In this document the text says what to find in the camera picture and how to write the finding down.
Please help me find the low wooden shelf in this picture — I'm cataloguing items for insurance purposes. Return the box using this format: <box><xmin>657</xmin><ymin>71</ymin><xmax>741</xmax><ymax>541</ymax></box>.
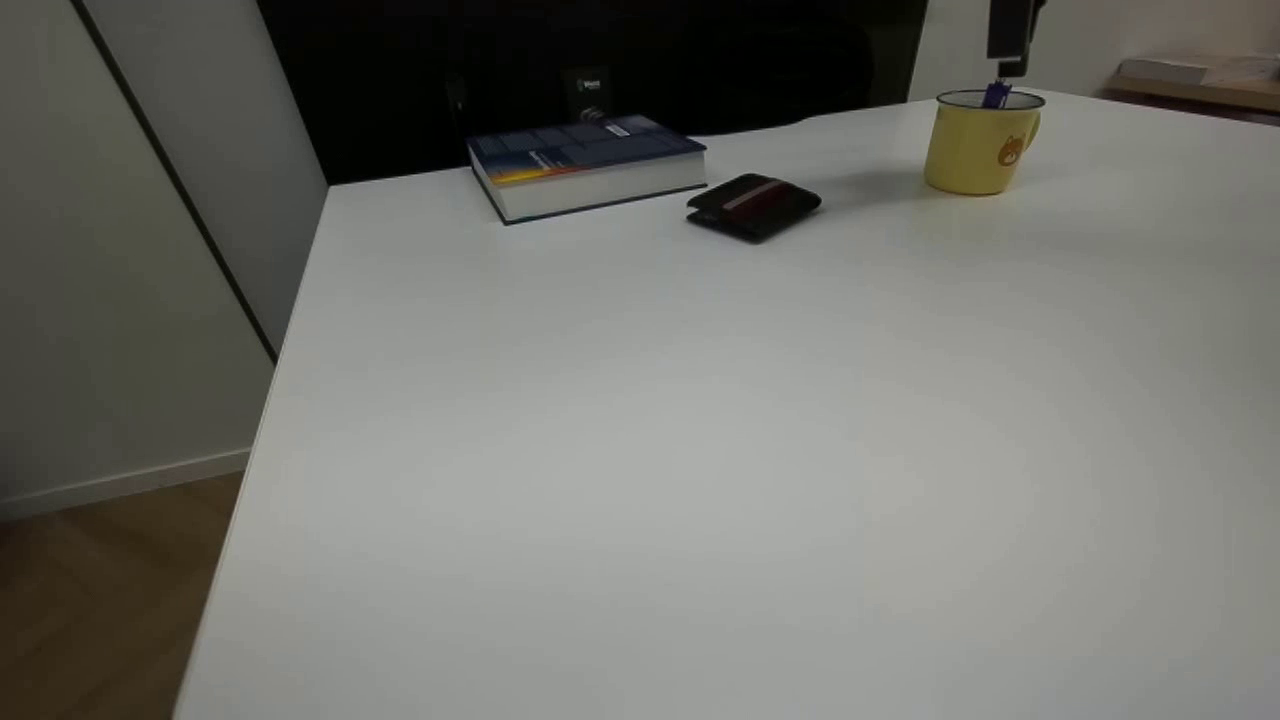
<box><xmin>1099</xmin><ymin>53</ymin><xmax>1280</xmax><ymax>133</ymax></box>

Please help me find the thick blue book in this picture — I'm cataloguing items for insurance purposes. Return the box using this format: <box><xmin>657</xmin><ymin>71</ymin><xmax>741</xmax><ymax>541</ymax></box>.
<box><xmin>465</xmin><ymin>113</ymin><xmax>712</xmax><ymax>227</ymax></box>

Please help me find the yellow enamel mug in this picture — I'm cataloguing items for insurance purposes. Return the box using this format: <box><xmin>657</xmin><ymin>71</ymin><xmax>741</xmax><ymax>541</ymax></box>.
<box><xmin>921</xmin><ymin>84</ymin><xmax>1047</xmax><ymax>200</ymax></box>

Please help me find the black leather wallet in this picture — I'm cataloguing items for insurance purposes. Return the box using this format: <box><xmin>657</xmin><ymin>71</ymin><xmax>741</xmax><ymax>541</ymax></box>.
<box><xmin>683</xmin><ymin>170</ymin><xmax>826</xmax><ymax>246</ymax></box>

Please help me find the black partition panel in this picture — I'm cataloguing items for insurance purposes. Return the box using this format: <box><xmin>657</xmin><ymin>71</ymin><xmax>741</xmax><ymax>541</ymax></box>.
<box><xmin>257</xmin><ymin>0</ymin><xmax>932</xmax><ymax>187</ymax></box>

